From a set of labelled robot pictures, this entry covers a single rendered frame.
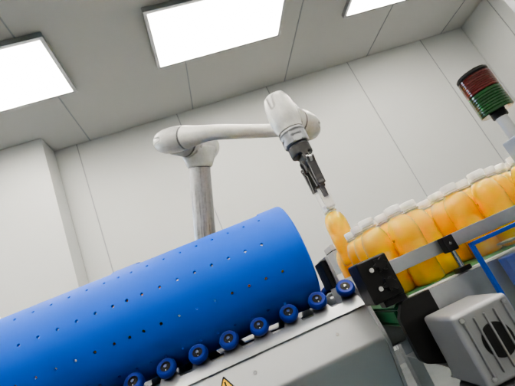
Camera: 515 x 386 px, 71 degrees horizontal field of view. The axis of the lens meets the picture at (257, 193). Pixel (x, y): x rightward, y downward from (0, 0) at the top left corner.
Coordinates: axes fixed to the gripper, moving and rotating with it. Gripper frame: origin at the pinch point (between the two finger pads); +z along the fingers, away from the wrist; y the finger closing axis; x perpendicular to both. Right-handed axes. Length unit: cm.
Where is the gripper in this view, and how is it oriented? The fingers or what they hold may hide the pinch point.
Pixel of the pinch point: (324, 199)
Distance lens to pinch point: 116.6
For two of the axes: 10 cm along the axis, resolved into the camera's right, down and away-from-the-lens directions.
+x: 9.2, -3.6, 1.4
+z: 3.9, 8.8, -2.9
